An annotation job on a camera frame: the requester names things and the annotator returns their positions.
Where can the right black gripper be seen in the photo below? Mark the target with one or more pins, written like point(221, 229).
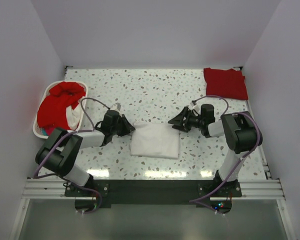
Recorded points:
point(178, 122)

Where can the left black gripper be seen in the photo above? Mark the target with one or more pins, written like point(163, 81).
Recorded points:
point(127, 127)

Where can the white t shirt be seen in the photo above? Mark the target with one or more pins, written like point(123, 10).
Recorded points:
point(155, 140)

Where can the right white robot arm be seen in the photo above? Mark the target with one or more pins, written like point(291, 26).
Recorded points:
point(242, 135)

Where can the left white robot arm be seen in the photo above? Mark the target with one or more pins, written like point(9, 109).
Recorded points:
point(59, 152)

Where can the white clothes in basket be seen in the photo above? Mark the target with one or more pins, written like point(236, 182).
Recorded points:
point(74, 115)

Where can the folded red t shirt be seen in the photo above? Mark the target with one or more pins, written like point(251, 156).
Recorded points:
point(228, 83)

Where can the red clothes in basket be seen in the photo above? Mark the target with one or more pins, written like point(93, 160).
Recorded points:
point(56, 107)

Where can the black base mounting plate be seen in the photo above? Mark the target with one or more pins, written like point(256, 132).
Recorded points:
point(107, 193)

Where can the white perforated laundry basket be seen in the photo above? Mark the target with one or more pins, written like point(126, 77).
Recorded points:
point(40, 125)

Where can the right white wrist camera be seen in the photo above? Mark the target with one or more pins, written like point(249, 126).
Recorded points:
point(194, 106)

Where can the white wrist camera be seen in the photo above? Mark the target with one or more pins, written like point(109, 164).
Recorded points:
point(194, 106)
point(116, 107)

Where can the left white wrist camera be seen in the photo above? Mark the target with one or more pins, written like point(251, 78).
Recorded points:
point(116, 107)

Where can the aluminium frame rail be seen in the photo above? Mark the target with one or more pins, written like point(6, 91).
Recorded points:
point(46, 214)

